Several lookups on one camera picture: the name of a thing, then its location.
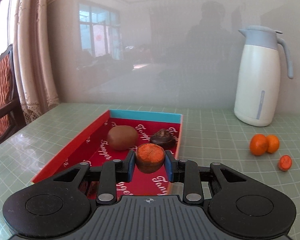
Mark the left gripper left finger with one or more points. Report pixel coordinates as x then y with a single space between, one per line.
62 203

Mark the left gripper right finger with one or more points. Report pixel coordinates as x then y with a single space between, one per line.
220 201

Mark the orange cut fruit piece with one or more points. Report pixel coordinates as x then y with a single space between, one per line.
285 163

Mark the mandarin orange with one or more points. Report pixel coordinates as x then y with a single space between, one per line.
273 143
258 145

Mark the brown kiwi fruit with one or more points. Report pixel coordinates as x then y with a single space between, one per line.
121 138

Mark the brown skinned orange cut fruit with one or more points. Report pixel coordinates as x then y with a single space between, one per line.
149 158

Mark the dark dried fruit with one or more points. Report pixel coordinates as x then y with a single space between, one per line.
163 139

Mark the green checked tablecloth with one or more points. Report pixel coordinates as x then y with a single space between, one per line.
208 135

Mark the red pink cardboard box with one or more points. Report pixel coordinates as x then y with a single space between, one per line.
91 145

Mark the wooden sofa orange cushions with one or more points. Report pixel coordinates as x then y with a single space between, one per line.
11 114

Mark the white thermos jug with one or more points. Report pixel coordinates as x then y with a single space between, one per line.
259 75

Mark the beige lace curtain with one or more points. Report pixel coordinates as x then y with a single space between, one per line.
23 24

